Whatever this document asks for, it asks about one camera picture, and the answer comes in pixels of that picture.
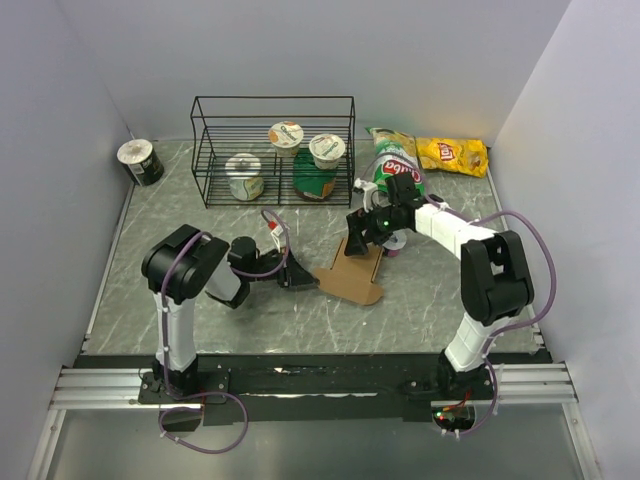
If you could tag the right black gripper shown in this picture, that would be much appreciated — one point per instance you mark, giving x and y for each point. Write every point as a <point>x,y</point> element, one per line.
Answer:
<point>356,244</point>

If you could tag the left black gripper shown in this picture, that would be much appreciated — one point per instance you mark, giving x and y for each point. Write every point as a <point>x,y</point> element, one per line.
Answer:
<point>298,275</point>

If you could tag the brown cardboard box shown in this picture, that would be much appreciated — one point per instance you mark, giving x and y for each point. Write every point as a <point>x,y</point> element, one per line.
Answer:
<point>352,278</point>

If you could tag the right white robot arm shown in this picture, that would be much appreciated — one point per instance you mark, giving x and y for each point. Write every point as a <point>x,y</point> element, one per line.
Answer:
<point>495,281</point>

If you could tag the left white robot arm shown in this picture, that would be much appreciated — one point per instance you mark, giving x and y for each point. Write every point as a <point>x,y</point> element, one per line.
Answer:
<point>189,262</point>

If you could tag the green lidded brown jar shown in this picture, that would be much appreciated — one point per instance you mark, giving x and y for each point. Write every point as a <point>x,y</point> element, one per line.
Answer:
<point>309,181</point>

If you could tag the green Chuba chips bag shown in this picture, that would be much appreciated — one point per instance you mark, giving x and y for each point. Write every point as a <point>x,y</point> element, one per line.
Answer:
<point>395,153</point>

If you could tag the pale yogurt cup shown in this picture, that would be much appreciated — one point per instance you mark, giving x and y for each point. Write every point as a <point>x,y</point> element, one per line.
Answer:
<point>243,172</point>

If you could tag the orange yogurt cup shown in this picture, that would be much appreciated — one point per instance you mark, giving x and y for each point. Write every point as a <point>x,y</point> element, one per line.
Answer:
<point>286,138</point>

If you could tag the yellow Lays chips bag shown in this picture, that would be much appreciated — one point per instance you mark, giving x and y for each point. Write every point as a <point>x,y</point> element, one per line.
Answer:
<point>461,156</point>

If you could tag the black chips can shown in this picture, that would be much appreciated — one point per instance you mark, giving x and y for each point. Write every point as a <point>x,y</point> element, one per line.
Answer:
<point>141,162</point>

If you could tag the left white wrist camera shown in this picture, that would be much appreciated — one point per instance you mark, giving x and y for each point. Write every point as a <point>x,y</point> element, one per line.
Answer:
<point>279,233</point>

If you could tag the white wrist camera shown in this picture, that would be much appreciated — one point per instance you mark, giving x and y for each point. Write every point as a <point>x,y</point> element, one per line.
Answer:
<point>368,191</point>
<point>279,233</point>

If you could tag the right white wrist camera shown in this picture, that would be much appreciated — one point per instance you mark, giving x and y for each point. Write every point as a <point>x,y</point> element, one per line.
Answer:
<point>368,191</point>

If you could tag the black wire rack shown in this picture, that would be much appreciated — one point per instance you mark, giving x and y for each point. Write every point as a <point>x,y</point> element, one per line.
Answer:
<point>223,126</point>

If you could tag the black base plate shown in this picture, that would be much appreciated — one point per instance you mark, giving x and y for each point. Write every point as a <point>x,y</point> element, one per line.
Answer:
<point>295,387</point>

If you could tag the aluminium rail frame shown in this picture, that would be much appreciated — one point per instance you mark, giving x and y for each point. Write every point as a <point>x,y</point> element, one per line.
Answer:
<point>96,429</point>

